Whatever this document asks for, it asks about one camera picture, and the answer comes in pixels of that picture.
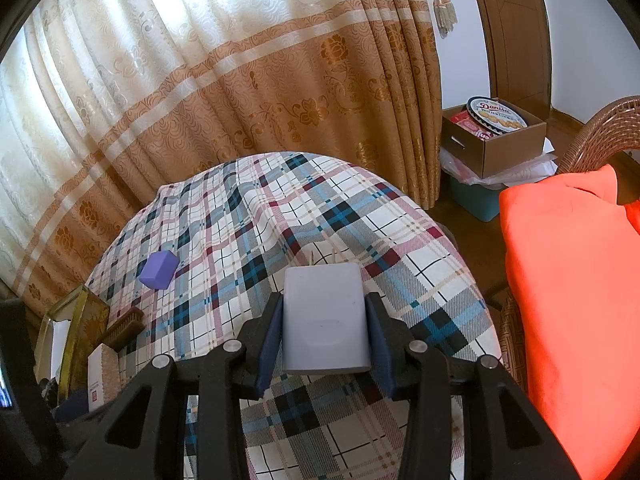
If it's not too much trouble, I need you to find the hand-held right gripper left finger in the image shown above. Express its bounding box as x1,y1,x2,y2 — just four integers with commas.
62,292,286,480

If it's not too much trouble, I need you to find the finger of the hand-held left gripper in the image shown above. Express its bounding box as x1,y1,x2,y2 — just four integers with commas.
54,391,108,423

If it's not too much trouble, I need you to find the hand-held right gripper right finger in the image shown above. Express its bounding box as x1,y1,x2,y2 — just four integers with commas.
364,291,571,480

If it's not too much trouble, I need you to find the white charger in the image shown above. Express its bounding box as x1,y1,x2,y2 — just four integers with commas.
282,255,372,375

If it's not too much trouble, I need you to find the gold tin box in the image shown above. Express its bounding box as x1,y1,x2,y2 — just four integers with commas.
34,284,112,401

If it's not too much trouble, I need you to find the small white box red label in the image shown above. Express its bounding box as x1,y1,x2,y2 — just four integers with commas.
87,344,121,406

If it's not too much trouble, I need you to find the small brown wooden block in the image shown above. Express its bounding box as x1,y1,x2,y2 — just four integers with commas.
102,307,146,352

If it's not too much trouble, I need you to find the purple block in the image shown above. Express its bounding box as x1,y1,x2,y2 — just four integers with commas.
138,250,181,291

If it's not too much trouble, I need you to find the plaid tablecloth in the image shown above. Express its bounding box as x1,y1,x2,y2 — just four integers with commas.
85,152,503,480

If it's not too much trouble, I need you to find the blue plastic bin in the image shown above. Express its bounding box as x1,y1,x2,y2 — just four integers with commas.
445,172,503,223

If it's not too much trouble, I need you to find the orange cloth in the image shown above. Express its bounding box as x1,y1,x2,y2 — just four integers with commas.
498,164,640,480

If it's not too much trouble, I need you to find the white plastic bag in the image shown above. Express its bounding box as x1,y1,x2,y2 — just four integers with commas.
440,137,558,191

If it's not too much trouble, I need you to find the cardboard box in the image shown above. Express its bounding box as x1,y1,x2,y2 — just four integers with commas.
441,97,547,179

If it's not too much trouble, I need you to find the red snack packet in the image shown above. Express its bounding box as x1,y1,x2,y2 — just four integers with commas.
448,110,488,140

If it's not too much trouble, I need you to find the round blue cookie tin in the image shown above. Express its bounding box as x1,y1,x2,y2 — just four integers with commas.
466,96,528,134

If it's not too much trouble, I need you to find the beige floral curtain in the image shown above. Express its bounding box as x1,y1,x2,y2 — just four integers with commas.
0,0,443,311

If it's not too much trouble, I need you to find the wicker chair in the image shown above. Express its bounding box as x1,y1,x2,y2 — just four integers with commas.
492,95,640,396

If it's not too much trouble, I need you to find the wooden door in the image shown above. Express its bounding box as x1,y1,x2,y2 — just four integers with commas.
462,0,553,121

